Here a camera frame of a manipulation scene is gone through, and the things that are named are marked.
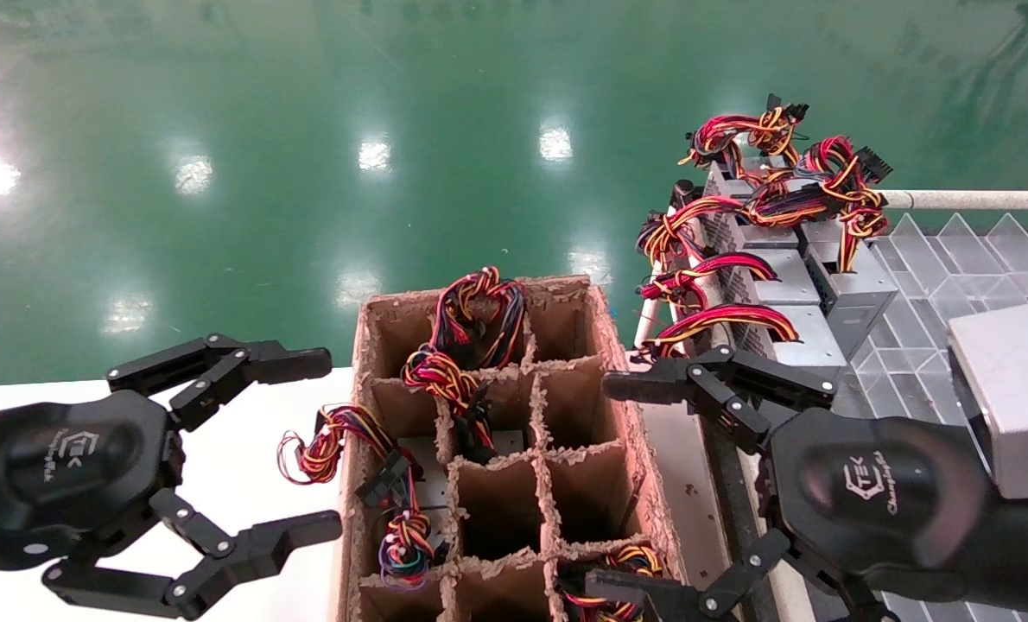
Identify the orange black cable bundle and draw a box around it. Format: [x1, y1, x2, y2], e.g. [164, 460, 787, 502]
[638, 195, 744, 267]

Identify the brown cardboard divider box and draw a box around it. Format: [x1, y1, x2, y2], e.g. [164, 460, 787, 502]
[337, 275, 696, 622]

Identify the white horizontal rail tube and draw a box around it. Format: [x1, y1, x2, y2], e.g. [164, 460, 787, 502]
[881, 188, 1028, 213]

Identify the power supply with red cables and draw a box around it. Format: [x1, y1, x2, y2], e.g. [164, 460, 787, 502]
[803, 134, 901, 359]

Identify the clear ridged plastic sheet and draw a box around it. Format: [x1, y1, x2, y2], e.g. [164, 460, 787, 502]
[825, 212, 1028, 622]

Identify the power supply with purple-tied cables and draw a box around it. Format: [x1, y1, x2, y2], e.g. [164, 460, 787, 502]
[276, 404, 456, 593]

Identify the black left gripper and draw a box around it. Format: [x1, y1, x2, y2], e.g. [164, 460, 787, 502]
[0, 334, 344, 621]

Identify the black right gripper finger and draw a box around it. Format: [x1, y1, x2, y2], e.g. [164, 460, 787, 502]
[585, 529, 826, 622]

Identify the power supply with looped cables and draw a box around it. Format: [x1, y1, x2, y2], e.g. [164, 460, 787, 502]
[400, 266, 528, 467]

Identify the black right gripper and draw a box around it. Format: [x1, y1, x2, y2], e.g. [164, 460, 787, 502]
[602, 346, 1028, 606]

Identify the white conveyor side rail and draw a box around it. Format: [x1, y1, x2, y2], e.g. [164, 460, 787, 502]
[633, 207, 817, 622]

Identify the power supply with coiled cables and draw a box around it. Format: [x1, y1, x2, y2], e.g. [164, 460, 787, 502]
[557, 543, 663, 622]

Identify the silver power supply with cables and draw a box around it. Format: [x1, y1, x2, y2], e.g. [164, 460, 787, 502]
[638, 251, 823, 310]
[631, 302, 847, 385]
[708, 168, 852, 260]
[678, 93, 826, 204]

